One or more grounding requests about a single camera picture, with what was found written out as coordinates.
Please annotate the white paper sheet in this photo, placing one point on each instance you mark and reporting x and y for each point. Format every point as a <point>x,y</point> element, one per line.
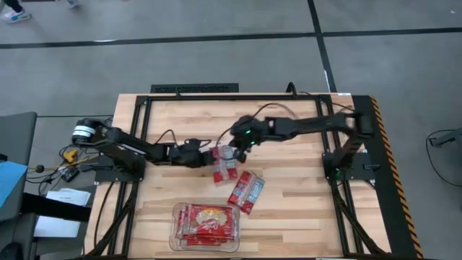
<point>56,227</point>
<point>70,196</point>

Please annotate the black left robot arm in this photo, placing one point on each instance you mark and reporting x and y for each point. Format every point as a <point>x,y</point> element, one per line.
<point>137,148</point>

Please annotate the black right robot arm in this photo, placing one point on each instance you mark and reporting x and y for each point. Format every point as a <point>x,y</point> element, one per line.
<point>307,126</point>

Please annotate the grey chair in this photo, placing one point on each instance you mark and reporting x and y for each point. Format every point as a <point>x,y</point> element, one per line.
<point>16,137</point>

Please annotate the black ball knob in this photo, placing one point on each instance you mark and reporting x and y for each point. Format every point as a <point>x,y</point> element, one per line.
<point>39,168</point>

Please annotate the black bar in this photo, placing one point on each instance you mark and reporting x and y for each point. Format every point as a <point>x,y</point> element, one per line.
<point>54,207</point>

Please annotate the clear plastic tray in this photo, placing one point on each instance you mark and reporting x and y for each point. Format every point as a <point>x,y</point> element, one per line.
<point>174,247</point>

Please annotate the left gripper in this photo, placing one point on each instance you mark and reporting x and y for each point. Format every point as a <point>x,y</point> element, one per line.
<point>187,155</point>

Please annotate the small black box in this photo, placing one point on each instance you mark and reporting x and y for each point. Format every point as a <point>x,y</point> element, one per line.
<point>70,174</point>

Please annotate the black board with hazard stripe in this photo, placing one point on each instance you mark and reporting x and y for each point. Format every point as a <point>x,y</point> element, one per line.
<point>386,202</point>

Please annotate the black clamp knob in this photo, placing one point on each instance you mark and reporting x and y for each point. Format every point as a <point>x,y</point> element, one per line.
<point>177,94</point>

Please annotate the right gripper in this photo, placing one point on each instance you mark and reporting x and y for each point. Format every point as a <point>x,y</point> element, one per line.
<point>243,130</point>

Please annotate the person's leg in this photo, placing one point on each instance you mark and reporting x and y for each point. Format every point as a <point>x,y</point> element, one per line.
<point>12,4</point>

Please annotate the person's shoe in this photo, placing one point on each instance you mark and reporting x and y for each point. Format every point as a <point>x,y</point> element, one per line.
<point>16,16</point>

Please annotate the grey stand leg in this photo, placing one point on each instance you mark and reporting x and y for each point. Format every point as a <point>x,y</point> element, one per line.
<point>449,137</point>

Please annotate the yellow power connector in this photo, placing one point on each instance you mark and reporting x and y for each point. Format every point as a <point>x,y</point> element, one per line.
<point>70,155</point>

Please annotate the blue folder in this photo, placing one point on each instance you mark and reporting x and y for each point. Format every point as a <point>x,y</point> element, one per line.
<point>11,177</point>

